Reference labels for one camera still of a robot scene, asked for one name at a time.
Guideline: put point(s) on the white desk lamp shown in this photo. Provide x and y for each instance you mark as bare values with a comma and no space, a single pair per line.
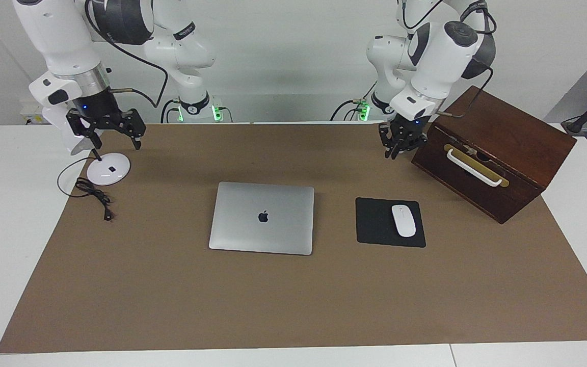
110,173

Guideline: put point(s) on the brown wooden box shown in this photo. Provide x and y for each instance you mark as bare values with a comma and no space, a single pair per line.
502,127

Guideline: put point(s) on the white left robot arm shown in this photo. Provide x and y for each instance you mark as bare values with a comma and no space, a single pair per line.
441,56

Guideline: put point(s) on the black mouse pad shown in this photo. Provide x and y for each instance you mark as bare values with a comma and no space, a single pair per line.
375,224

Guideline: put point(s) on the brown table mat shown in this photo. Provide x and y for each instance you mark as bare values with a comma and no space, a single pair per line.
273,306

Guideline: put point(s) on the white computer mouse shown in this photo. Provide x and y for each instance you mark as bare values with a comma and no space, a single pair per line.
404,220

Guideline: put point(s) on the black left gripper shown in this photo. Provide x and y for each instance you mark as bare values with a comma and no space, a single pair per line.
409,126

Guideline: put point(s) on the grey laptop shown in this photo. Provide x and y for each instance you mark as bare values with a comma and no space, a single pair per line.
263,219

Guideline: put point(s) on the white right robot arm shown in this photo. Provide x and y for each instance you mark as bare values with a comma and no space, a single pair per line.
54,30

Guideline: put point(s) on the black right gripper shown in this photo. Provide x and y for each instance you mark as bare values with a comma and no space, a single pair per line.
97,107

